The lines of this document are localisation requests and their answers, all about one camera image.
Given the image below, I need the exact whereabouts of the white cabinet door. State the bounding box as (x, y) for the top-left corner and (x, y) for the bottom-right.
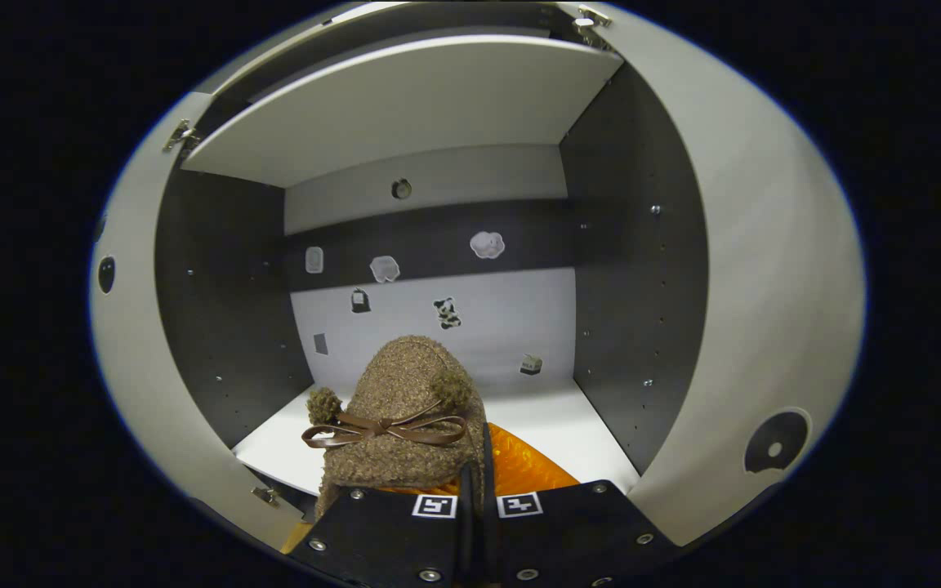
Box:
(88, 90), (310, 553)
(577, 0), (867, 548)

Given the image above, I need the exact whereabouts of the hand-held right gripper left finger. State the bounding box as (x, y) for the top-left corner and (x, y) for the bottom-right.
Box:
(281, 461), (472, 586)

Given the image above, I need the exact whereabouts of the white grey shoe cabinet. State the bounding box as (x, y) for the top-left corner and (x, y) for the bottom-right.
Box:
(152, 0), (712, 501)

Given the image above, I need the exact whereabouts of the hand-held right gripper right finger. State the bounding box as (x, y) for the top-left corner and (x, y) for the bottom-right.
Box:
(483, 421), (680, 586)

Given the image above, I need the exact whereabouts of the brown fuzzy shoe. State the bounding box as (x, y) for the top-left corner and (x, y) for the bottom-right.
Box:
(301, 335), (488, 523)

